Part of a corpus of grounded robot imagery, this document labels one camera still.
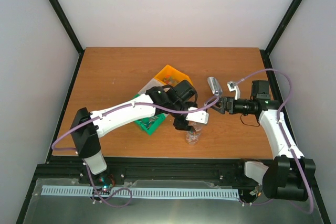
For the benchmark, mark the light blue slotted cable duct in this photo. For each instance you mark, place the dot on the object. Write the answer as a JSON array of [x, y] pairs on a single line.
[[147, 193]]

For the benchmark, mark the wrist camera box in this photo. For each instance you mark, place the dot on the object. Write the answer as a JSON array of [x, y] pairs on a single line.
[[233, 87], [200, 117]]

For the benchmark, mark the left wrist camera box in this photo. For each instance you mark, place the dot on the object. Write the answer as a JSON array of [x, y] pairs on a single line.
[[200, 117]]

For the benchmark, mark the metal candy scoop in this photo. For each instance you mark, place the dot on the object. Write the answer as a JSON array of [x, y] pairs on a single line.
[[215, 86]]

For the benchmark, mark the white plastic candy bin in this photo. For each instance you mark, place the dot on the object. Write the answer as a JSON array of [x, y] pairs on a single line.
[[152, 83]]

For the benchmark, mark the black aluminium frame base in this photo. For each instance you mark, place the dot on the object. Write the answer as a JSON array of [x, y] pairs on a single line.
[[146, 172]]

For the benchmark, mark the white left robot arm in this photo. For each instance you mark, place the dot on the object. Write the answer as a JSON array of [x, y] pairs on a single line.
[[91, 126]]

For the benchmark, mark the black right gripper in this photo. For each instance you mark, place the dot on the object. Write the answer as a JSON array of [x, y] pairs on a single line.
[[222, 110]]

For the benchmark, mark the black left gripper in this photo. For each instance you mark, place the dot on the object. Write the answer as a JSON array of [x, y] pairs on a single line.
[[180, 126]]

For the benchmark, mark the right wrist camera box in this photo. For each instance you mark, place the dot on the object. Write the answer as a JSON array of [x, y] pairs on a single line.
[[233, 87]]

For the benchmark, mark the orange plastic candy bin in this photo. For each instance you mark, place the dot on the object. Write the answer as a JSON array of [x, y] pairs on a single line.
[[171, 76]]

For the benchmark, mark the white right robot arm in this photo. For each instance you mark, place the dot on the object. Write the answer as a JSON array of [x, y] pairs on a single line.
[[289, 175]]

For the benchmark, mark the clear plastic jar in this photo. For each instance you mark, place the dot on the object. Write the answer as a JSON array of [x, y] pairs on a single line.
[[192, 139]]

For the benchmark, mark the green plastic candy bin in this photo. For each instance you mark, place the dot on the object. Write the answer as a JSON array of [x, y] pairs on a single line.
[[150, 125]]

